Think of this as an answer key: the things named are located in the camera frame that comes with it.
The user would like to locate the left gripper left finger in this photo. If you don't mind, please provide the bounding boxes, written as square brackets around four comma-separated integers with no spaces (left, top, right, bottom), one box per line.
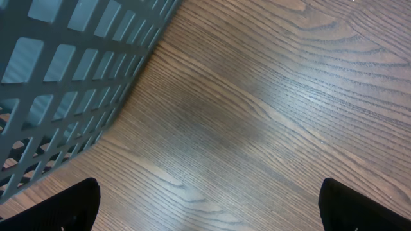
[1,178,101,231]

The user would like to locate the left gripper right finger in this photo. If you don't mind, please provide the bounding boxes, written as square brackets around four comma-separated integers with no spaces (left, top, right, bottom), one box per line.
[319,178,410,231]

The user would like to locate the grey plastic shopping basket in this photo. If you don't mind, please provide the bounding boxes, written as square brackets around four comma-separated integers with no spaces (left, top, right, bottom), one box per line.
[1,0,180,202]

